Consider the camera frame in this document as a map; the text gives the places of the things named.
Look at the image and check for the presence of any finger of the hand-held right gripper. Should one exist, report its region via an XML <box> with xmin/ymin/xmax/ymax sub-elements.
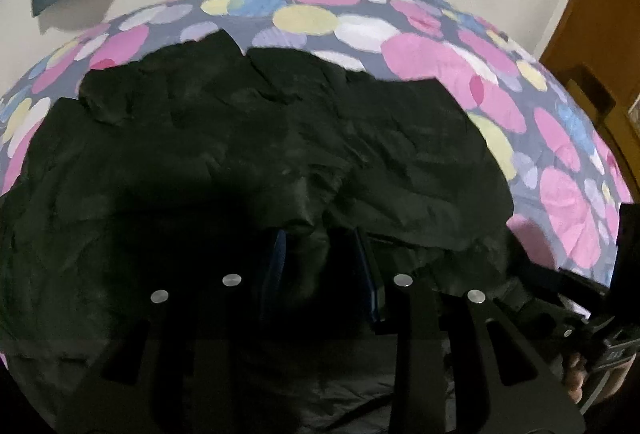
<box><xmin>501</xmin><ymin>278</ymin><xmax>592</xmax><ymax>351</ymax></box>

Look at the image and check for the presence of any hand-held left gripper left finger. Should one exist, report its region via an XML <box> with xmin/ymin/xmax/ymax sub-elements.
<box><xmin>55</xmin><ymin>226</ymin><xmax>291</xmax><ymax>434</ymax></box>

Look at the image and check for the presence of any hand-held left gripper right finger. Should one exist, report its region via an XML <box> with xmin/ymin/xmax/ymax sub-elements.
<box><xmin>354</xmin><ymin>227</ymin><xmax>587</xmax><ymax>434</ymax></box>

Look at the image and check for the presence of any black jacket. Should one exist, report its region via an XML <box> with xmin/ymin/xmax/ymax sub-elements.
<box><xmin>0</xmin><ymin>29</ymin><xmax>561</xmax><ymax>434</ymax></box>

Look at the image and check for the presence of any person's right hand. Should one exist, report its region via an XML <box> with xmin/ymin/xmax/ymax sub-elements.
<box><xmin>562</xmin><ymin>351</ymin><xmax>627</xmax><ymax>407</ymax></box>

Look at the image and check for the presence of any dark brown wooden furniture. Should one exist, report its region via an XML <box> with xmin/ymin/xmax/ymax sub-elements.
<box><xmin>564</xmin><ymin>63</ymin><xmax>617</xmax><ymax>127</ymax></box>

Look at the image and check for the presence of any dotted pastel bedsheet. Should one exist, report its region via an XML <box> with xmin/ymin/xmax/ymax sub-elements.
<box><xmin>0</xmin><ymin>0</ymin><xmax>636</xmax><ymax>295</ymax></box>

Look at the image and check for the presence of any brown wooden door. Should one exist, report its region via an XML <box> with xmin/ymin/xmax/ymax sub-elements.
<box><xmin>537</xmin><ymin>0</ymin><xmax>640</xmax><ymax>215</ymax></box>

